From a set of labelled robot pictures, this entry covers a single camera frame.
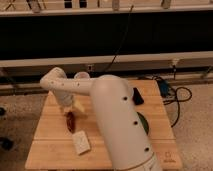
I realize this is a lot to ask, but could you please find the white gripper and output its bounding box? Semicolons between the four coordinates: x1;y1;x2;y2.
57;94;73;113

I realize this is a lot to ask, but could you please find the dark red pepper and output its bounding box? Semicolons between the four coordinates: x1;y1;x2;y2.
66;112;75;133

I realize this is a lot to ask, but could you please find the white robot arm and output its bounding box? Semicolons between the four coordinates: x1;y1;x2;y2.
40;67;163;171

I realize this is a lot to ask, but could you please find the white sponge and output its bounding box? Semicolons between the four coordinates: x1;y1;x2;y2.
72;131;91;155

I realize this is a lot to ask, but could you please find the pale yellow block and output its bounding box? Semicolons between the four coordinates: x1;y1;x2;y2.
73;100;85;112

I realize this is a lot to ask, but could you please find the white cup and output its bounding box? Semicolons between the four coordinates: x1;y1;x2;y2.
74;72;90;79

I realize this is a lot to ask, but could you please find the wooden table board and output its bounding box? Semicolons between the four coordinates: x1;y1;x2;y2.
24;79;184;171

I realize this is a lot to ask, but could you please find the black phone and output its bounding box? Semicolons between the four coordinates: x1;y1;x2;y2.
133;87;144;105

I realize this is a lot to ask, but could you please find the green plate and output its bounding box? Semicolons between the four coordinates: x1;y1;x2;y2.
137;112;149;135

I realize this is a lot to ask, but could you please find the blue box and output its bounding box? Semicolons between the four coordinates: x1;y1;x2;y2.
157;80;172;97

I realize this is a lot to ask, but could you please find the black cable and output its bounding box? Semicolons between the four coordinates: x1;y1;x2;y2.
151;75;193;128

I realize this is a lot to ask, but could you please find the white wall plug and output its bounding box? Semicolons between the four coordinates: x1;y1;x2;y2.
172;59;179;66

